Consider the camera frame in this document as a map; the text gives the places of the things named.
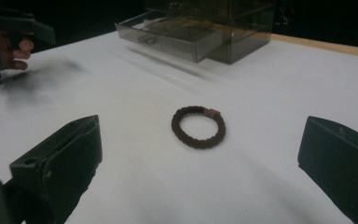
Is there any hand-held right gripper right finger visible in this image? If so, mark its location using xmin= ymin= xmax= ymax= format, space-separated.
xmin=297 ymin=116 xmax=358 ymax=224

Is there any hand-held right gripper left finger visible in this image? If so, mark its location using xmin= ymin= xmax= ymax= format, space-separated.
xmin=8 ymin=114 xmax=103 ymax=224

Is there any brown braided hair tie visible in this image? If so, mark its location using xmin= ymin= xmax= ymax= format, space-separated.
xmin=171 ymin=105 xmax=227 ymax=150

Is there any clear smoky plastic drawer box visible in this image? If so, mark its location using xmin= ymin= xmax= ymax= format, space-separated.
xmin=143 ymin=0 xmax=277 ymax=65

